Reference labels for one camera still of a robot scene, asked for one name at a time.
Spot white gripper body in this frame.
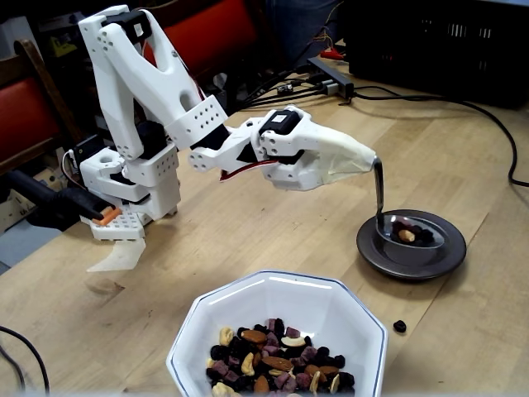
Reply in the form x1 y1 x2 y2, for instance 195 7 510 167
247 106 328 193

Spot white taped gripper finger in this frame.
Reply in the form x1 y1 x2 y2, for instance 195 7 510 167
303 119 378 173
305 152 367 189

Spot metal spoon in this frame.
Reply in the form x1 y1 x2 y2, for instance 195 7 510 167
369 153 450 251

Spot small trail mix portion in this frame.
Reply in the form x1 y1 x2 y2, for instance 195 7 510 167
390 221 436 246

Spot brown plate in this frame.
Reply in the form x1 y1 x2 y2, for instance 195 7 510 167
356 208 468 283

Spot white octagonal bowl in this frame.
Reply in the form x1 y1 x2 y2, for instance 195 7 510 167
165 270 389 397

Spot beige tape wrap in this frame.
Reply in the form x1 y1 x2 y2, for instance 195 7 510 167
312 126 378 185

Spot grey usb hub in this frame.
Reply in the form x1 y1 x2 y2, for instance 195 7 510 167
307 56 355 100

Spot small green usb board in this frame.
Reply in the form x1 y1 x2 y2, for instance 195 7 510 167
275 80 305 95

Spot dark blue fabric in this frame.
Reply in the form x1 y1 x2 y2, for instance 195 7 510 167
260 0 336 69

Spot large black plastic case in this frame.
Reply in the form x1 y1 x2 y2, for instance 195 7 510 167
342 0 529 111

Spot wooden chair red cushion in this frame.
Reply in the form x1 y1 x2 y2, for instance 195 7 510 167
0 39 83 177
136 0 265 111

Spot white printed wedge piece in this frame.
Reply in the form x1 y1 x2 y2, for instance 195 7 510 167
86 237 148 274

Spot trail mix nuts and raisins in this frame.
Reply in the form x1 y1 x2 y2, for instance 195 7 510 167
205 317 356 397

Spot small circuit board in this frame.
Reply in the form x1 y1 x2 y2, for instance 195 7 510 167
61 134 102 187

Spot black clamp orange tip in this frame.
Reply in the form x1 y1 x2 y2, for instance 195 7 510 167
0 169 123 232

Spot yellow green box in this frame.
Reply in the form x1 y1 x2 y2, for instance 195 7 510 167
47 35 78 59

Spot printed cardboard box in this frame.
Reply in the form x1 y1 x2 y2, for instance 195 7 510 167
0 188 46 235

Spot white box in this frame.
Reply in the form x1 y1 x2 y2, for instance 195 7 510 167
0 18 38 59

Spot thin black cable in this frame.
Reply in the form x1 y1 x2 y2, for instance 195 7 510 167
0 325 51 394
243 68 319 103
235 82 331 112

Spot thick black cable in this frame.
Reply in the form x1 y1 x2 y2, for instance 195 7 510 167
338 85 529 188

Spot coloured jumper wires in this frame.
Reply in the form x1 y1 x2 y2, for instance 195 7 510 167
307 0 346 47

